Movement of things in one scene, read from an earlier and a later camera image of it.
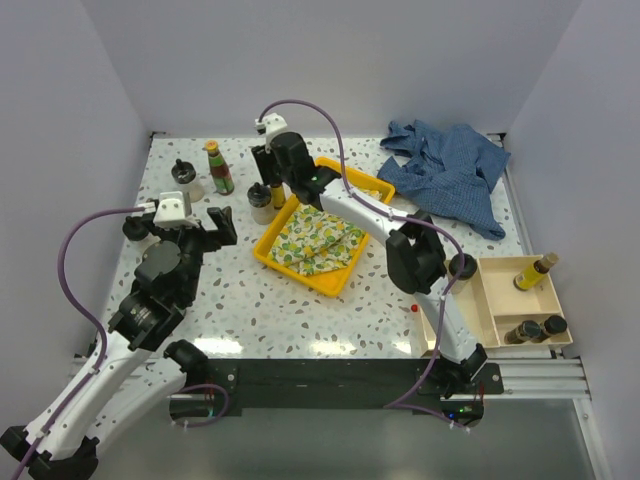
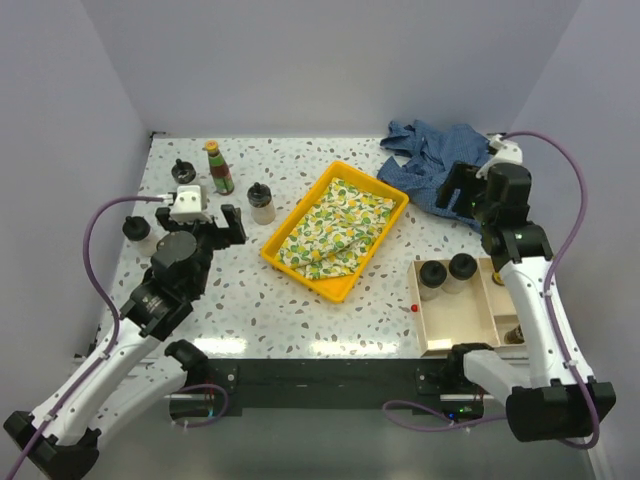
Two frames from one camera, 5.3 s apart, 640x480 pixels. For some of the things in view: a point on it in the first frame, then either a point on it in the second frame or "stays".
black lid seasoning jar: [260, 200] stays
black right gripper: [263, 160] to [461, 176]
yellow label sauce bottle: [278, 197] to [496, 277]
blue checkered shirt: [453, 172] stays
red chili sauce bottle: [220, 170] stays
